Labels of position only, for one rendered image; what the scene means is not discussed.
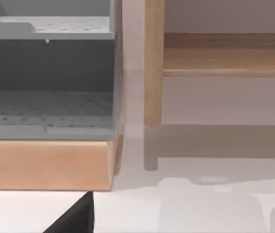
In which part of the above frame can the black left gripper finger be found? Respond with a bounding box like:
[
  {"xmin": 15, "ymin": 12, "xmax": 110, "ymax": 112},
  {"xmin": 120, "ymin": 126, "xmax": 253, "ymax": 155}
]
[{"xmin": 42, "ymin": 191, "xmax": 95, "ymax": 233}]

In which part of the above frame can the pale wooden drawer front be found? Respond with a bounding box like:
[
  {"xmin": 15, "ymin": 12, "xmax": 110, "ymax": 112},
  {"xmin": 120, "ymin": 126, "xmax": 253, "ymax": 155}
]
[{"xmin": 0, "ymin": 138, "xmax": 121, "ymax": 192}]

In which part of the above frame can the grey pierced drawer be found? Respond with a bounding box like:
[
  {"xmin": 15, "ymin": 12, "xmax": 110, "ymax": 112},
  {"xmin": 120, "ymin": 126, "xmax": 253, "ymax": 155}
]
[{"xmin": 0, "ymin": 0, "xmax": 123, "ymax": 141}]

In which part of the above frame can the wooden open shelf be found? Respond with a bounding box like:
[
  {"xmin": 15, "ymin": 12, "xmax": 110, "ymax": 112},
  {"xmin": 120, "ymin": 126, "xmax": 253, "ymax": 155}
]
[{"xmin": 143, "ymin": 0, "xmax": 275, "ymax": 128}]

